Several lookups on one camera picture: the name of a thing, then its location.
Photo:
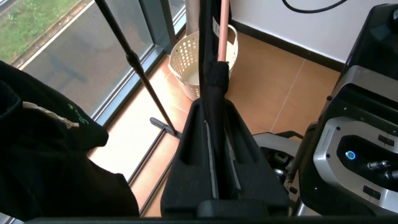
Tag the black clothes rack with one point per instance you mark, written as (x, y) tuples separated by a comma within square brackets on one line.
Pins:
[(140, 71)]

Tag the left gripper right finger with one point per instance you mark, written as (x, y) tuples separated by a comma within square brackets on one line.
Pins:
[(264, 186)]

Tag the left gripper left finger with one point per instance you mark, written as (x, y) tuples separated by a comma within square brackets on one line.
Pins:
[(186, 183)]

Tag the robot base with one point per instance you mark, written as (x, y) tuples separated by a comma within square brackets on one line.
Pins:
[(348, 109)]

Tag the pink clothes hanger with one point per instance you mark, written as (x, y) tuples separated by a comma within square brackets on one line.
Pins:
[(223, 31)]

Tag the window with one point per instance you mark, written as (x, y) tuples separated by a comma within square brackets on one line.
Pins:
[(77, 62)]

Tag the beige curtain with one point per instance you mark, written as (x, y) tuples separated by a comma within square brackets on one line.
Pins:
[(192, 15)]

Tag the white laundry basket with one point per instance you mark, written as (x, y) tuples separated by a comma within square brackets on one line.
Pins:
[(183, 62)]

